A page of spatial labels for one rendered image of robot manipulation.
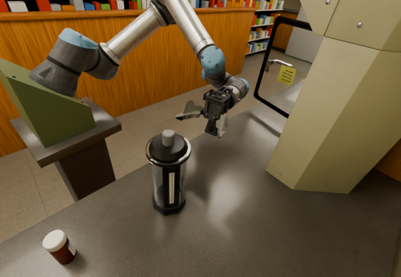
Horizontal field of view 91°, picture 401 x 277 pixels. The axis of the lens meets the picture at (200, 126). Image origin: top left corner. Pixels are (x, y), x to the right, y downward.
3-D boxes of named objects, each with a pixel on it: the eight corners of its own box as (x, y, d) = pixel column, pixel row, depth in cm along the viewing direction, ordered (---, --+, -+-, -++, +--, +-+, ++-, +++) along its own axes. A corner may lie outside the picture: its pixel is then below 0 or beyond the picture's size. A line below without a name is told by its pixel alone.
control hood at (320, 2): (359, 26, 64) (379, -11, 58) (323, 36, 45) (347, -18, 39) (323, 19, 70) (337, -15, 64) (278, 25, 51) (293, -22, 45)
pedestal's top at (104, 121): (14, 128, 85) (9, 120, 83) (88, 102, 106) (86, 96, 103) (41, 168, 70) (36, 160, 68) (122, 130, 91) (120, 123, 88)
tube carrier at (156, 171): (172, 222, 54) (172, 172, 41) (143, 202, 58) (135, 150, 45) (193, 193, 62) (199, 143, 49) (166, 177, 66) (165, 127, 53)
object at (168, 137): (172, 174, 43) (172, 153, 39) (141, 156, 47) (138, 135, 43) (194, 150, 50) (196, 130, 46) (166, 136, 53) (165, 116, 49)
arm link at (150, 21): (67, 55, 83) (169, -31, 79) (92, 68, 97) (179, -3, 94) (82, 77, 81) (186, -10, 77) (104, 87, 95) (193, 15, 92)
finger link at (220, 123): (222, 123, 51) (216, 105, 59) (218, 141, 55) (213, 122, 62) (233, 124, 52) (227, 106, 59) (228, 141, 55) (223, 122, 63)
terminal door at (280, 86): (300, 126, 90) (348, 32, 65) (252, 97, 109) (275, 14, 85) (301, 126, 90) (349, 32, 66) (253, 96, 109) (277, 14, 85)
